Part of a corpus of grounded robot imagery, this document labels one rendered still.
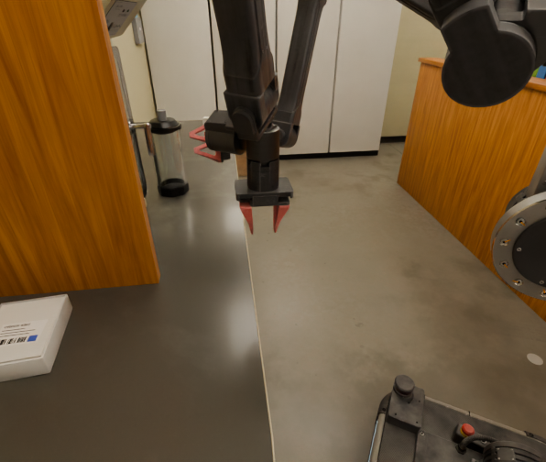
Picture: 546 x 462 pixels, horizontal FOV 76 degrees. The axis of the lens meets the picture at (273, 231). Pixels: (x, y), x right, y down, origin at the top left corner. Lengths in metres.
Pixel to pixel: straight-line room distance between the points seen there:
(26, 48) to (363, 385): 1.67
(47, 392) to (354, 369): 1.42
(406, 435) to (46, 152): 1.32
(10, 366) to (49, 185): 0.31
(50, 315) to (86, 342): 0.08
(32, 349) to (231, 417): 0.35
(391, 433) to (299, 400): 0.46
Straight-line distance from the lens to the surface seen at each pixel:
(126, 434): 0.62
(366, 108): 4.24
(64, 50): 0.68
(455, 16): 0.39
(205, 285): 0.81
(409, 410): 1.45
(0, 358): 0.75
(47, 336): 0.75
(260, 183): 0.61
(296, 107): 0.94
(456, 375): 2.00
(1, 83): 0.73
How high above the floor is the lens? 1.46
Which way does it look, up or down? 32 degrees down
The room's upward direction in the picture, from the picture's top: straight up
